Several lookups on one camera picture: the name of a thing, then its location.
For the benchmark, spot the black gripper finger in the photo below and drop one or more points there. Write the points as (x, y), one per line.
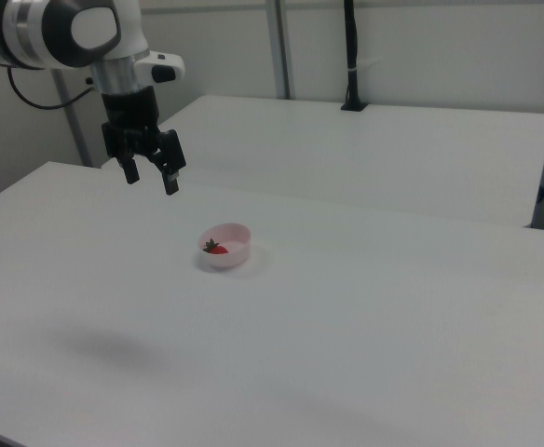
(131, 173)
(171, 184)

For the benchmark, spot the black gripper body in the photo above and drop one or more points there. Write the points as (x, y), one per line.
(132, 116)

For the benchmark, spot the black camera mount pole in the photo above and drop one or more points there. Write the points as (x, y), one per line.
(352, 56)

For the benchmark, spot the pink plastic bowl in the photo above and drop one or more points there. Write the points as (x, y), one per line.
(230, 258)

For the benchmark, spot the red strawberry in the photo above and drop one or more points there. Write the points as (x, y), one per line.
(217, 248)

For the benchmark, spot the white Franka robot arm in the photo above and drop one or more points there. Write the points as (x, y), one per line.
(90, 28)

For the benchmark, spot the white side table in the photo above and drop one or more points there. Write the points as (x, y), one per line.
(370, 153)

